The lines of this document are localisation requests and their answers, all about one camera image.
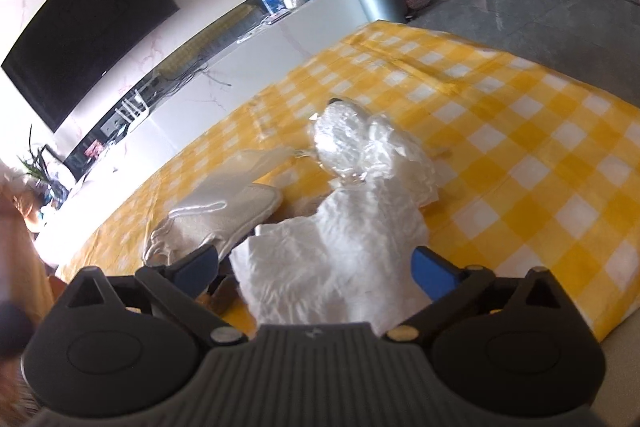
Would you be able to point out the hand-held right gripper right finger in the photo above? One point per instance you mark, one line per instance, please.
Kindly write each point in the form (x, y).
(431, 273)

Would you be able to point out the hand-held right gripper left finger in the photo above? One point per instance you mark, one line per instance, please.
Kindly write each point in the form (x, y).
(202, 263)

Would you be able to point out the clear plastic bag white filling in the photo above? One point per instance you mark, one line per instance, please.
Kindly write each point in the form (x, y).
(367, 147)

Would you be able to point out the white fabric pouch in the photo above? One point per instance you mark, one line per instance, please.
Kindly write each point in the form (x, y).
(215, 217)

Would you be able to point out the yellow checkered tablecloth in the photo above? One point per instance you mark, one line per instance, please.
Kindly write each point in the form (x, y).
(500, 132)

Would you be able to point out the small green potted plant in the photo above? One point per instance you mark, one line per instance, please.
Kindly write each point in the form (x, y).
(36, 162)

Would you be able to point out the white television cabinet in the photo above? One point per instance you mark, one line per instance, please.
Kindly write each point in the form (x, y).
(280, 42)

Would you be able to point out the black flat television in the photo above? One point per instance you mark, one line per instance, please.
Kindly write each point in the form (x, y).
(85, 27)

